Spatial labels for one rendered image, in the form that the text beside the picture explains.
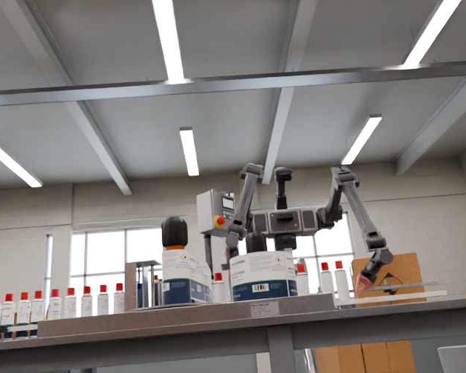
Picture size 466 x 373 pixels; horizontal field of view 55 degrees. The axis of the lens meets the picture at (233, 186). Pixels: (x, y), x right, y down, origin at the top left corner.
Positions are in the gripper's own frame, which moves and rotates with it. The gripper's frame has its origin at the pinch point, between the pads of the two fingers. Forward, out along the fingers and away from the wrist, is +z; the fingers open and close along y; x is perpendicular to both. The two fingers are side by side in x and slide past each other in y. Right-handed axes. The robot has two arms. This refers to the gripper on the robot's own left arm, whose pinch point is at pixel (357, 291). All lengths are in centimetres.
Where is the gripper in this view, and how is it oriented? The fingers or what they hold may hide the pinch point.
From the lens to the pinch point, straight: 202.9
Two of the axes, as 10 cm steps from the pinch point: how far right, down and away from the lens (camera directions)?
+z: -5.8, 7.8, -2.2
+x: 8.1, 5.2, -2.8
